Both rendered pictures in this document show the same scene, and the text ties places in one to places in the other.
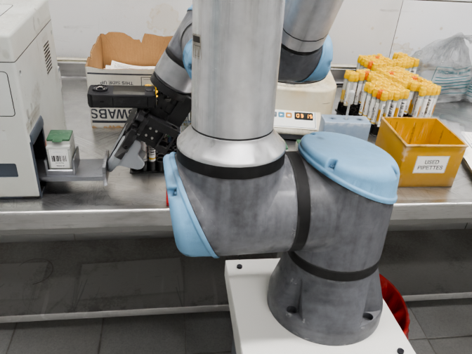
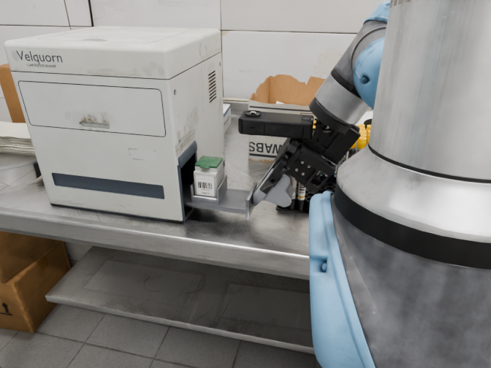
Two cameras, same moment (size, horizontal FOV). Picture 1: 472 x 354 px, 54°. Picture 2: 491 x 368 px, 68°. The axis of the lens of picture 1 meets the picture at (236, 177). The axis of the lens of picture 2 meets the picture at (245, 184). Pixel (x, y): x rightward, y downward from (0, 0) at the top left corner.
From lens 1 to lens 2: 0.26 m
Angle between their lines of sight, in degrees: 20
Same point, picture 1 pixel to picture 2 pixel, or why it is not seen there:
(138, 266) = (278, 296)
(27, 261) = (186, 271)
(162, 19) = (329, 63)
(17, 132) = (166, 153)
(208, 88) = (424, 62)
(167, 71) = (330, 96)
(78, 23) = (251, 67)
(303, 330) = not seen: outside the picture
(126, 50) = (291, 92)
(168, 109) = (326, 142)
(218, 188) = (417, 277)
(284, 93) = not seen: hidden behind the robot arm
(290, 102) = not seen: hidden behind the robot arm
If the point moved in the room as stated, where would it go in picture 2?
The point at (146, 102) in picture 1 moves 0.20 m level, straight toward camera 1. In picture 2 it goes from (301, 131) to (291, 200)
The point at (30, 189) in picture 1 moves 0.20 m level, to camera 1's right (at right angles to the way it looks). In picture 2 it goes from (174, 213) to (283, 240)
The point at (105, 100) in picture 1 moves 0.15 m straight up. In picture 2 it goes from (256, 127) to (257, 17)
